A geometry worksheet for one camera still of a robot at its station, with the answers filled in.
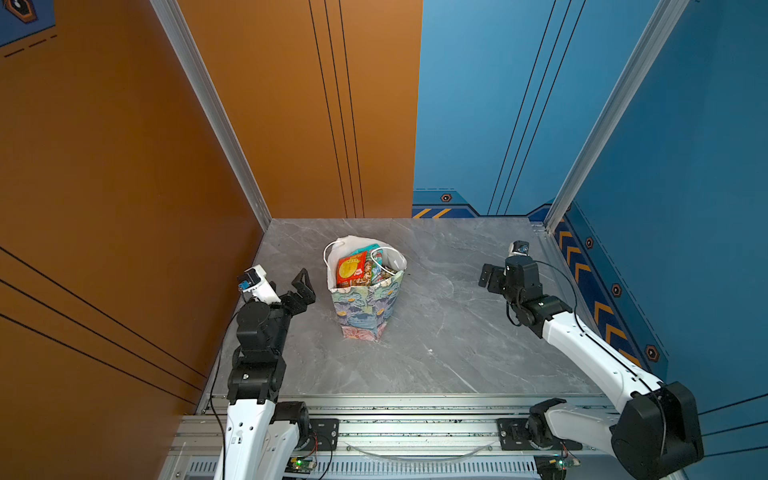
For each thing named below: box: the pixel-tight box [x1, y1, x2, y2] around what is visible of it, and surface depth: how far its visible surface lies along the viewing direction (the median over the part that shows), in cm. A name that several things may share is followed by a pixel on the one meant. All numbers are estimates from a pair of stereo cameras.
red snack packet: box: [336, 251, 368, 288], surface depth 83 cm
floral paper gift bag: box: [323, 235, 407, 342], surface depth 79 cm
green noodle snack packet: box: [356, 244, 384, 285], surface depth 84 cm
